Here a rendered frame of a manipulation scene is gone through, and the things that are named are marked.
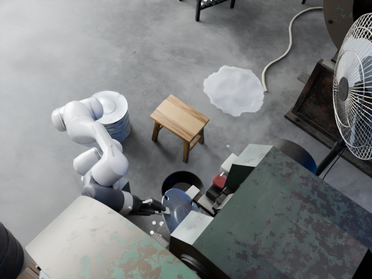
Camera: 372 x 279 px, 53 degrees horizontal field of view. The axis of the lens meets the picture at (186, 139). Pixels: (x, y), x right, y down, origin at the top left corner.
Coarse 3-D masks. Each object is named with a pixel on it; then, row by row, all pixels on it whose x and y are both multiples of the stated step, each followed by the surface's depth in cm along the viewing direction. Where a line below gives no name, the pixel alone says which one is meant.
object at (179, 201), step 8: (168, 192) 162; (176, 192) 167; (184, 192) 171; (168, 200) 159; (176, 200) 164; (184, 200) 169; (176, 208) 160; (184, 208) 165; (192, 208) 171; (168, 216) 154; (176, 216) 157; (184, 216) 162; (168, 224) 151; (176, 224) 155
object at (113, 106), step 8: (96, 96) 264; (104, 96) 264; (112, 96) 265; (120, 96) 265; (104, 104) 260; (112, 104) 261; (120, 104) 262; (104, 112) 257; (112, 112) 258; (120, 112) 258; (96, 120) 254; (104, 120) 254; (112, 120) 254
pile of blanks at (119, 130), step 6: (126, 114) 260; (120, 120) 256; (126, 120) 265; (108, 126) 255; (114, 126) 258; (120, 126) 262; (126, 126) 271; (108, 132) 262; (114, 132) 265; (120, 132) 269; (126, 132) 276; (114, 138) 271; (120, 138) 274
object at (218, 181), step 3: (219, 174) 187; (216, 177) 186; (219, 177) 186; (222, 177) 187; (213, 180) 185; (216, 180) 185; (219, 180) 186; (222, 180) 186; (225, 180) 186; (213, 183) 186; (216, 183) 185; (219, 183) 185; (222, 183) 185; (219, 186) 184; (222, 186) 184
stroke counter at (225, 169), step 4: (232, 156) 127; (236, 156) 128; (228, 160) 127; (232, 160) 127; (224, 164) 126; (228, 164) 126; (220, 168) 126; (224, 168) 125; (228, 168) 125; (224, 172) 126; (228, 172) 125; (220, 176) 126
